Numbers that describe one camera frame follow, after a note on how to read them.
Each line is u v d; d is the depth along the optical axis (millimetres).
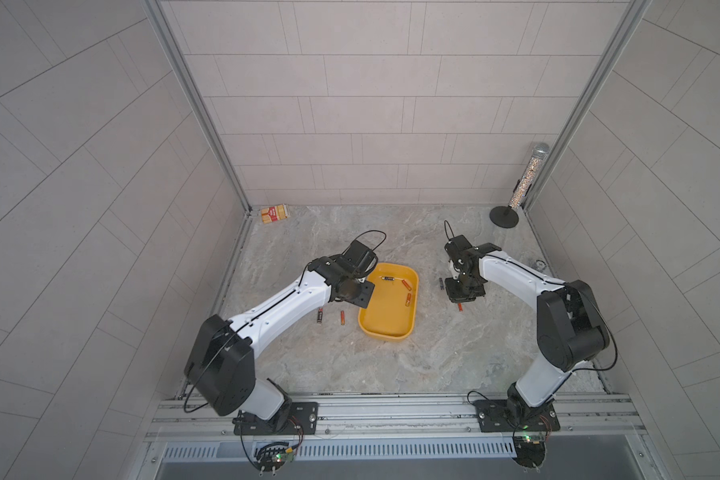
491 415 708
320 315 874
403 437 695
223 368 401
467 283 751
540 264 960
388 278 964
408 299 919
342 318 887
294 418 703
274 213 1119
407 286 955
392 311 889
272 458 654
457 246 737
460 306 859
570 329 462
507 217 1121
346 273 579
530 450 685
